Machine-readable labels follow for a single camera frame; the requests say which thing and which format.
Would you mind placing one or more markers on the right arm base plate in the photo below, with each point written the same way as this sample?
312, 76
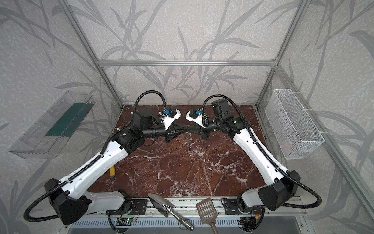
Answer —
238, 207

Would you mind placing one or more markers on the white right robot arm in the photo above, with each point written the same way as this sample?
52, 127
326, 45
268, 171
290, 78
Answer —
278, 189

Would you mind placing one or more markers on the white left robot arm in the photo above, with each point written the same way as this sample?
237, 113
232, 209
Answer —
69, 196

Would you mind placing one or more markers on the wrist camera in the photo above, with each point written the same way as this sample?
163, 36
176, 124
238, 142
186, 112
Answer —
169, 116
196, 116

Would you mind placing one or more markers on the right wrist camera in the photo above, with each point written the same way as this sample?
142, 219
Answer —
196, 116

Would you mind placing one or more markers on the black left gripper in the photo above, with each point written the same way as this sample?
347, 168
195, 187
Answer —
169, 134

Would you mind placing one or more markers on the clear plastic wall bin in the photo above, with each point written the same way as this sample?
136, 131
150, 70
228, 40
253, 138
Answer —
46, 138

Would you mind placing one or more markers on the aluminium frame post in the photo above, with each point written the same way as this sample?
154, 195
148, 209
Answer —
301, 10
68, 12

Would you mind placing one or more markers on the brown slotted scoop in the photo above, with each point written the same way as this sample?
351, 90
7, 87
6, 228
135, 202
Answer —
207, 213

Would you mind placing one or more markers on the steel garden trowel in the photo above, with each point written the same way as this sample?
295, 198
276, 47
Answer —
165, 207

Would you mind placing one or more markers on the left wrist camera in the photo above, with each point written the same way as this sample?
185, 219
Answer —
169, 116

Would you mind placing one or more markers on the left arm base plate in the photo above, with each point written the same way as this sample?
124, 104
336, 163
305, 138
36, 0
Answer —
138, 207

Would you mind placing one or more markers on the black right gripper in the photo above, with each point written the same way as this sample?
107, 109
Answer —
201, 130

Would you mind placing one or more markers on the pink object in basket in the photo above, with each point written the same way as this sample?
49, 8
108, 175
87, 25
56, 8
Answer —
287, 147

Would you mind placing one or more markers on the green yellow garden spade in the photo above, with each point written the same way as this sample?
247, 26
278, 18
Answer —
112, 172

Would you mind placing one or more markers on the aluminium frame post right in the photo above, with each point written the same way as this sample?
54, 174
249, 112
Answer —
301, 10

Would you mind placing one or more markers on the white wire mesh basket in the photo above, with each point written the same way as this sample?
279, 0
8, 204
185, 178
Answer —
291, 121

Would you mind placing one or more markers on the aluminium frame crossbar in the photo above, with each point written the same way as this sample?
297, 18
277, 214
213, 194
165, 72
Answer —
153, 63

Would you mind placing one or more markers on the aluminium frame post left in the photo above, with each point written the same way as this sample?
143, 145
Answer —
68, 12

